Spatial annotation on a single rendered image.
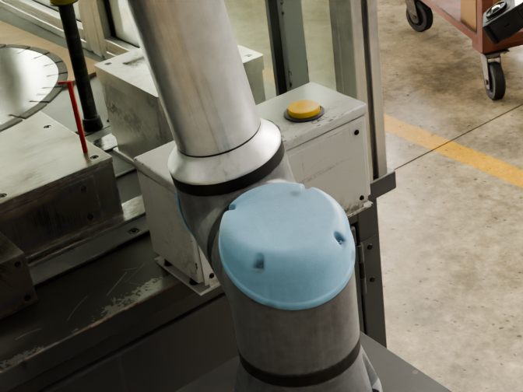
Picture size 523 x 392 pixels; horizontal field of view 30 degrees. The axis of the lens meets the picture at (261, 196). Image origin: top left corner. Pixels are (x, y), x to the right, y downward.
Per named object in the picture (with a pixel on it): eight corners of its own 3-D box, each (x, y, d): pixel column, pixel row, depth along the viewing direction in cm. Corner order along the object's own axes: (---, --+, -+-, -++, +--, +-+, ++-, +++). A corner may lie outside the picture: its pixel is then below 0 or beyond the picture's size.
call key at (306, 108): (307, 110, 124) (305, 96, 123) (327, 119, 121) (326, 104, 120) (282, 121, 122) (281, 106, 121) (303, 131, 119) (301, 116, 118)
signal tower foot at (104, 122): (111, 118, 163) (108, 104, 162) (121, 124, 161) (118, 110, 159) (65, 136, 159) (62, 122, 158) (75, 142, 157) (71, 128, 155)
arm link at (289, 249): (258, 393, 85) (238, 265, 79) (215, 309, 97) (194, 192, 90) (383, 351, 88) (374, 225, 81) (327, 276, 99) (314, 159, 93)
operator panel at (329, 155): (321, 178, 137) (311, 80, 130) (374, 205, 129) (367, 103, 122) (153, 260, 124) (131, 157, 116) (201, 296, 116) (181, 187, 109)
